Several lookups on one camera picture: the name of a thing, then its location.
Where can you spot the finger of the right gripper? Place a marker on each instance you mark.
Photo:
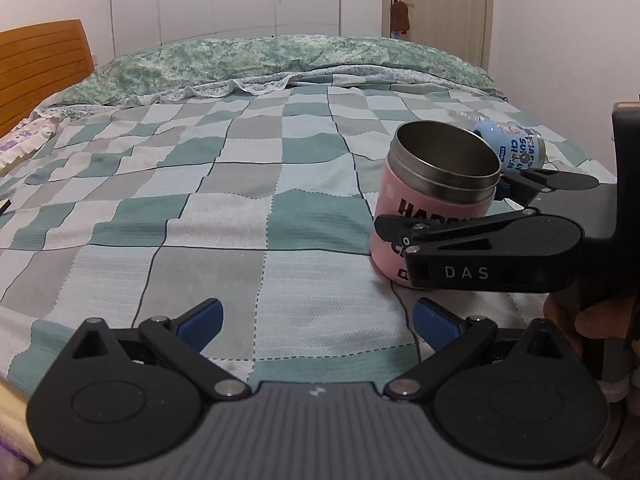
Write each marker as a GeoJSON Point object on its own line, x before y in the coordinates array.
{"type": "Point", "coordinates": [523, 186]}
{"type": "Point", "coordinates": [525, 233]}

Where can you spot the brown plush on door handle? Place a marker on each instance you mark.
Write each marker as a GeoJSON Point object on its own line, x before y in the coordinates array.
{"type": "Point", "coordinates": [399, 18]}

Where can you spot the person's hand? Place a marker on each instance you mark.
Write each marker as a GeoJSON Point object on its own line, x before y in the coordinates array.
{"type": "Point", "coordinates": [610, 318]}

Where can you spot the green floral duvet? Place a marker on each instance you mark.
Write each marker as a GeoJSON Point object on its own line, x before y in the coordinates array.
{"type": "Point", "coordinates": [216, 67]}

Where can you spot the pink steel cup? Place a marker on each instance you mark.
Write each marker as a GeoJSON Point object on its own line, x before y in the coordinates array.
{"type": "Point", "coordinates": [437, 172]}

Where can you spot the white wardrobe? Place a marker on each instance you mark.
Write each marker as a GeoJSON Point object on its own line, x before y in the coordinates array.
{"type": "Point", "coordinates": [140, 24]}

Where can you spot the wooden headboard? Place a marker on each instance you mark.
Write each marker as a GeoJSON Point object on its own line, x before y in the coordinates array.
{"type": "Point", "coordinates": [38, 61]}

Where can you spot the blue printed cup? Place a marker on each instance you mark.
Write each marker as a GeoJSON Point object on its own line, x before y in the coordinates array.
{"type": "Point", "coordinates": [518, 148]}

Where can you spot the checkered green bed blanket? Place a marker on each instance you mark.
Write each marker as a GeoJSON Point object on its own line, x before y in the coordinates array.
{"type": "Point", "coordinates": [265, 202]}

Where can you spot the beige wooden door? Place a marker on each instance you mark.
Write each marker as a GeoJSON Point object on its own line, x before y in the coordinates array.
{"type": "Point", "coordinates": [459, 27]}

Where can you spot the purple floral pillow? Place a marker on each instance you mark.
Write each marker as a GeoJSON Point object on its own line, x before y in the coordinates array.
{"type": "Point", "coordinates": [27, 137]}

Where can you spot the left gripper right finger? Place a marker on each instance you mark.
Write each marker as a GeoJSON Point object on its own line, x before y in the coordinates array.
{"type": "Point", "coordinates": [457, 343]}

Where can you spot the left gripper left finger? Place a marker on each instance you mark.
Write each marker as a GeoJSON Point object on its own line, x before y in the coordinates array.
{"type": "Point", "coordinates": [177, 344]}

